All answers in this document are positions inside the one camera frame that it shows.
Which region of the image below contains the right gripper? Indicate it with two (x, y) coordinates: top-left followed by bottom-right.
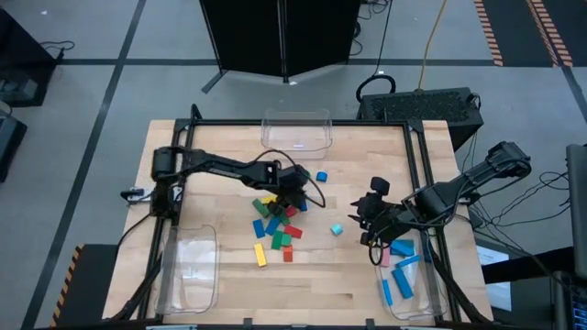
(348, 194), (412, 244)

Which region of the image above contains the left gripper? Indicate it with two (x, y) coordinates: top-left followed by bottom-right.
(271, 182), (309, 219)

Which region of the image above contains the long dark green block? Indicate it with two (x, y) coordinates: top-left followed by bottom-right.
(250, 198), (271, 219)

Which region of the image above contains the clear plastic bin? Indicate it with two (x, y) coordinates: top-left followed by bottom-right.
(154, 224), (221, 316)
(260, 108), (334, 160)
(375, 228), (449, 321)

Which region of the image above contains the black perforated computer case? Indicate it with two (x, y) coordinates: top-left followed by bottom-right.
(356, 86), (485, 152)

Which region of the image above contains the white cloth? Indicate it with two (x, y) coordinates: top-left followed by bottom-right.
(475, 245), (513, 313)

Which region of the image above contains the black folding partition screen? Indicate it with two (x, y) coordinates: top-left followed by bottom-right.
(198, 0), (363, 95)

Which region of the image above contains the black mat yellow striped edge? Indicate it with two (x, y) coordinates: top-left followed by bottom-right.
(49, 242), (121, 329)

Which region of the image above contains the dark monitor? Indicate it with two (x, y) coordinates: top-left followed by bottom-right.
(565, 143), (587, 281)

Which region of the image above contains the black laptop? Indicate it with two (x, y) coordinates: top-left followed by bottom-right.
(549, 269), (587, 330)

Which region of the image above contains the black equipment case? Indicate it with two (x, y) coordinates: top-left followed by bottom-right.
(0, 107), (28, 184)

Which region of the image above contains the black cart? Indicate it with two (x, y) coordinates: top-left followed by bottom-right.
(0, 7), (60, 109)

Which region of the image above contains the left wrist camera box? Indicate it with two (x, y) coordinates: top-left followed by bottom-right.
(279, 164), (311, 187)

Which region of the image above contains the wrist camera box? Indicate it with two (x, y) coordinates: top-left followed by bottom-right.
(279, 164), (311, 187)
(370, 176), (391, 197)

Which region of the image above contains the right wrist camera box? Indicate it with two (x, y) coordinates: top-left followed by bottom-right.
(370, 176), (391, 197)

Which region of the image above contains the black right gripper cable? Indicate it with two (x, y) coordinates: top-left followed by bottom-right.
(368, 231), (385, 267)

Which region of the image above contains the black metal table frame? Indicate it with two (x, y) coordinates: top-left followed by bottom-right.
(107, 103), (494, 330)

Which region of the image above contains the hanging black cable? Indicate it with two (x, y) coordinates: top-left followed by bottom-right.
(354, 0), (397, 105)

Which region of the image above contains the black and silver side bracket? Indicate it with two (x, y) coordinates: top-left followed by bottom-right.
(119, 185), (155, 204)

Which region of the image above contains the hanging yellow cable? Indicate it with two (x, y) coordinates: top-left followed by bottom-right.
(415, 0), (449, 92)

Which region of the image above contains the black floor cable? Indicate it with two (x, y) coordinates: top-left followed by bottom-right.
(39, 39), (77, 61)

